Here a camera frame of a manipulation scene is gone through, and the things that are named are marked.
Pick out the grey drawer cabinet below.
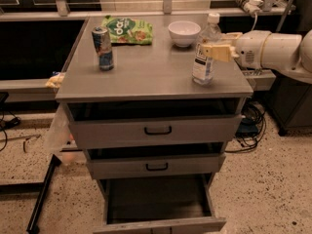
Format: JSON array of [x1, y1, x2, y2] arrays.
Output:
[[55, 14, 254, 234]]

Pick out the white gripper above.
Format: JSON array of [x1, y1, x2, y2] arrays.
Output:
[[200, 30, 271, 69]]

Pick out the grey drawer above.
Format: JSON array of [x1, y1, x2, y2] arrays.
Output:
[[87, 154, 225, 179], [93, 175, 226, 234], [69, 114, 242, 149]]

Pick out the black cable bundle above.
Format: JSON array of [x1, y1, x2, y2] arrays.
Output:
[[224, 101, 267, 154]]

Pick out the black metal floor bar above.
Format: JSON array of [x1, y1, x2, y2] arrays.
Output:
[[26, 155, 61, 234]]

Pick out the white power strip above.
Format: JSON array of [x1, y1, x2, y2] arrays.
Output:
[[235, 0, 262, 17]]

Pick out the blue energy drink can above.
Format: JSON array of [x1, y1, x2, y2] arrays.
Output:
[[92, 26, 114, 71]]

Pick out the white power cable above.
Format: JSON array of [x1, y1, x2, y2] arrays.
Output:
[[251, 12, 259, 31]]

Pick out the green chip bag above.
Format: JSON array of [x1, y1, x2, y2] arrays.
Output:
[[101, 16, 153, 45]]

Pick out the top grey drawer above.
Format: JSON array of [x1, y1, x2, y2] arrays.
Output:
[[69, 114, 242, 149]]

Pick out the clear plastic bottle white cap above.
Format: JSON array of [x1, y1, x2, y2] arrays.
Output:
[[192, 13, 221, 85]]

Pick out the middle grey drawer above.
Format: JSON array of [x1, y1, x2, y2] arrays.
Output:
[[87, 154, 225, 179]]

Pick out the bottom grey drawer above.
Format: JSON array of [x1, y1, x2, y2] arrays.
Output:
[[93, 175, 226, 234]]

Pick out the white ceramic bowl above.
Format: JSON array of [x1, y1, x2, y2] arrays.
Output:
[[168, 20, 201, 47]]

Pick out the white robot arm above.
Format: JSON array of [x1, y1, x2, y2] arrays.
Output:
[[201, 30, 312, 84]]

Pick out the clear plastic bag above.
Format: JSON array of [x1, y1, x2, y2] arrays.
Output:
[[44, 105, 77, 164]]

